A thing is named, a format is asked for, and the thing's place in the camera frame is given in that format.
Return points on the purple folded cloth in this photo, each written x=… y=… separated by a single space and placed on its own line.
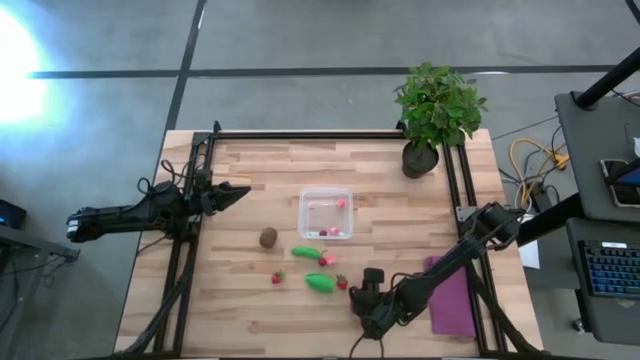
x=452 y=315

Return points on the black round pole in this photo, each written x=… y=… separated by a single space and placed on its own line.
x=607 y=80

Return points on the potted green plant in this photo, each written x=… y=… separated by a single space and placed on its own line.
x=435 y=110

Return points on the pink round produce piece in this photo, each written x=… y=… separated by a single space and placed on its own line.
x=340 y=203

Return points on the green toy cucumber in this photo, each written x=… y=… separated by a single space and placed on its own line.
x=320 y=282
x=306 y=252

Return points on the backlit computer keyboard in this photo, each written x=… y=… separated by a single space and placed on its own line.
x=614 y=270

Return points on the grey desk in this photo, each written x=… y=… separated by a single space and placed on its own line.
x=590 y=165

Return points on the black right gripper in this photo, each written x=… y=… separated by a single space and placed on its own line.
x=379 y=312

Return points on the black box device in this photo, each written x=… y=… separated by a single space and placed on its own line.
x=11 y=214

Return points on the small pink produce piece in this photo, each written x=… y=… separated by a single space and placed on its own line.
x=334 y=231

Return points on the clear plastic tupperware container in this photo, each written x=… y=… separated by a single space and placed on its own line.
x=325 y=213

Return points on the white paper sheet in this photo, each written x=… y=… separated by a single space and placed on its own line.
x=530 y=255

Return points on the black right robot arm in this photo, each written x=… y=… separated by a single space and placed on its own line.
x=440 y=275

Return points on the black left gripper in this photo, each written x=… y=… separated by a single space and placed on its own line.
x=211 y=197

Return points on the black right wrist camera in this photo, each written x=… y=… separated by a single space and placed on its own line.
x=373 y=278

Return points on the brown kiwi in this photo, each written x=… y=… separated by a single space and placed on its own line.
x=268 y=237

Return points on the red and pink radish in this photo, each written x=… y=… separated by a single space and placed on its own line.
x=327 y=260

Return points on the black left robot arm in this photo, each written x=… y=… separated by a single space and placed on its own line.
x=115 y=220

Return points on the grey side stand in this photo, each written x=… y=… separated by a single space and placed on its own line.
x=35 y=247

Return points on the black support bar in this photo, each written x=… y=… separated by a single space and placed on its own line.
x=550 y=219

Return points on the black aluminium table frame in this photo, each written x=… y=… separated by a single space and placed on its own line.
x=300 y=135

